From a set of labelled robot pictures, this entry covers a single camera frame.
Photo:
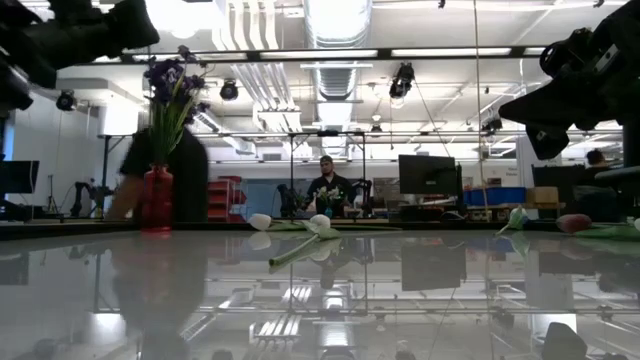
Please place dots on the red shelf cart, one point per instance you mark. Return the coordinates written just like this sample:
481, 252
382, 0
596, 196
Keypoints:
222, 200

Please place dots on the cardboard box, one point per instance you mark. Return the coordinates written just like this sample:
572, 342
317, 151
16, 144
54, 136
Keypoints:
542, 195

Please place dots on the black background station frame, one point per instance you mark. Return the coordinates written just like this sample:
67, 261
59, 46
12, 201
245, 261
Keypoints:
325, 133

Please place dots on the black monitor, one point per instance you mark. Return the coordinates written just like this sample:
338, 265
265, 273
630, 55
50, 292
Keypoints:
427, 175
17, 177

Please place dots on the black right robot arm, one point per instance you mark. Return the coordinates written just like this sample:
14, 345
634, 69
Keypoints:
615, 40

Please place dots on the red glass vase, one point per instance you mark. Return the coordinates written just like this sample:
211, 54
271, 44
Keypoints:
157, 200

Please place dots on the red tulip with green stem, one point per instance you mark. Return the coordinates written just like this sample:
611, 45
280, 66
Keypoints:
574, 223

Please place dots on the purple artificial flower stem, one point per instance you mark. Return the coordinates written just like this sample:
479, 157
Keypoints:
195, 82

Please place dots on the blue storage bin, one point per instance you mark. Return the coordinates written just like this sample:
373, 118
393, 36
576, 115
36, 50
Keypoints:
495, 196

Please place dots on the person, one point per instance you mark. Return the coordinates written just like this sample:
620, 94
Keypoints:
330, 185
192, 175
596, 158

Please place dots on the purple artificial flower bunch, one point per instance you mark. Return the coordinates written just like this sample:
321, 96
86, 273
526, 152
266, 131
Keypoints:
162, 77

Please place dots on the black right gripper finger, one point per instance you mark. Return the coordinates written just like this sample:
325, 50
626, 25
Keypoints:
549, 142

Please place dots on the long overhead light bar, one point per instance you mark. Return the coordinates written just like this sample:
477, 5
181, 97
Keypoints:
385, 52

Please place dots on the black ceiling spot lamp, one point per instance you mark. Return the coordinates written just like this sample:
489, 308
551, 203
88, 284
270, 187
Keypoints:
65, 100
492, 125
229, 90
402, 80

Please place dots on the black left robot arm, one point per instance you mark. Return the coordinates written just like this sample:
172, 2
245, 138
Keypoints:
45, 35

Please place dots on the black panel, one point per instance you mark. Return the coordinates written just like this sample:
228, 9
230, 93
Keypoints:
545, 176

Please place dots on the white flower bunch in vase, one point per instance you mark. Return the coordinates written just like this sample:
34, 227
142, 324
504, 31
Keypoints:
327, 194

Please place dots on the silver air duct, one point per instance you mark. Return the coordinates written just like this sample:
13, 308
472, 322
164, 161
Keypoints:
337, 75

